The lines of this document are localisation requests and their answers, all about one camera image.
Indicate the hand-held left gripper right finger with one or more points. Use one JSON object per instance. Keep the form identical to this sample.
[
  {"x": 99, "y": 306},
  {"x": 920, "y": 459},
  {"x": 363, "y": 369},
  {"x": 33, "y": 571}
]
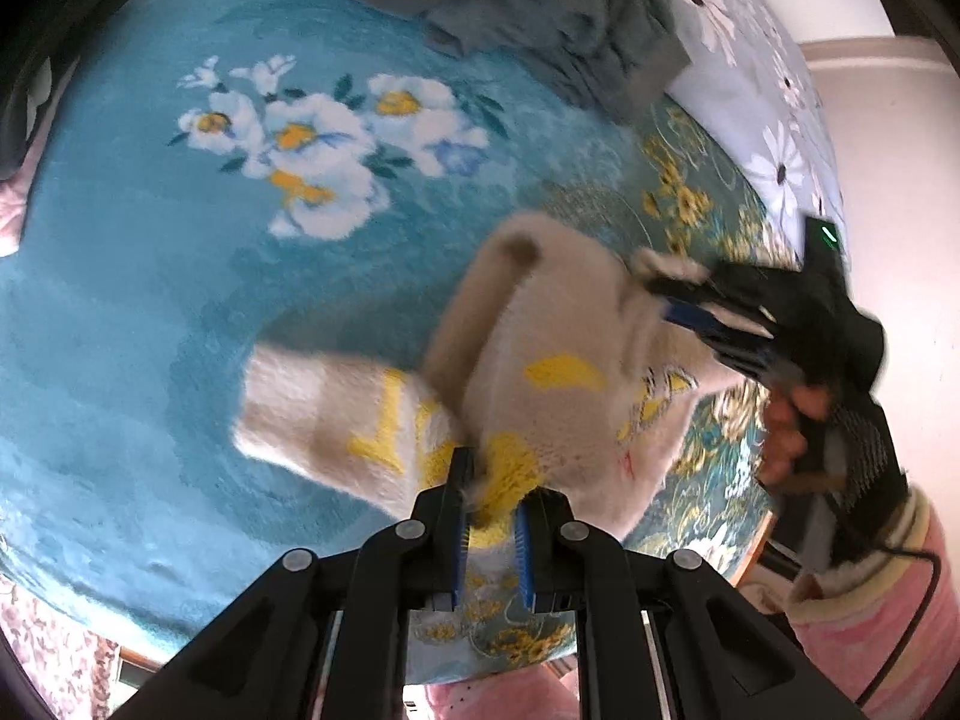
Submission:
[{"x": 525, "y": 562}]

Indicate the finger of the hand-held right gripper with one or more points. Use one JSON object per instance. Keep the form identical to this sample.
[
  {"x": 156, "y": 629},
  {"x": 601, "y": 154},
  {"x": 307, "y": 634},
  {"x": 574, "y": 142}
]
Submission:
[
  {"x": 686, "y": 286},
  {"x": 705, "y": 324}
]

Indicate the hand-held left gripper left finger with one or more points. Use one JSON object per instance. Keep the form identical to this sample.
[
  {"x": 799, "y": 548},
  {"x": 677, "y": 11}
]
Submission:
[{"x": 457, "y": 540}]

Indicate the cream sweater with yellow print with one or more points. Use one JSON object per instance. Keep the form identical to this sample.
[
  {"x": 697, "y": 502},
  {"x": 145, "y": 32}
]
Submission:
[{"x": 540, "y": 390}]

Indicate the person's right hand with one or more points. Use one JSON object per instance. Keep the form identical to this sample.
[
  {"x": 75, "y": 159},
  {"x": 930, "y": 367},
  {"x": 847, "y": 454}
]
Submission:
[{"x": 787, "y": 435}]

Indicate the person's pink pajama clothing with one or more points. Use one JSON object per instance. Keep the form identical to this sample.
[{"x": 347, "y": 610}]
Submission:
[{"x": 495, "y": 697}]

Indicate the light blue daisy print quilt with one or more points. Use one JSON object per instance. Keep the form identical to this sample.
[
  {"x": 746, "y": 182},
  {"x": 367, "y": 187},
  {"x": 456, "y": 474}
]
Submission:
[{"x": 757, "y": 112}]

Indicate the blue-grey crumpled garment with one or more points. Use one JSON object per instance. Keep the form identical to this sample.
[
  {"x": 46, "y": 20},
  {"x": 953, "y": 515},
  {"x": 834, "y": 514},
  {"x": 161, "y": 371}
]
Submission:
[{"x": 592, "y": 45}]

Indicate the blue floral plush blanket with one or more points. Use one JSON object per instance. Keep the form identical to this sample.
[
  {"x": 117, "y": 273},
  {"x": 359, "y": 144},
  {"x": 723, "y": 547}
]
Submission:
[{"x": 187, "y": 300}]

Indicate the pink floral cloth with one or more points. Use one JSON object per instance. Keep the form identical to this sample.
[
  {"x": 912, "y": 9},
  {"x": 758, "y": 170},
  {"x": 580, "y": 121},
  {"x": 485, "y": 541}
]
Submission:
[{"x": 52, "y": 652}]

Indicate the pink fuzzy cloth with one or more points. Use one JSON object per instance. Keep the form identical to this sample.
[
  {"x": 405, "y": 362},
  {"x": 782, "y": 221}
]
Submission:
[{"x": 15, "y": 202}]

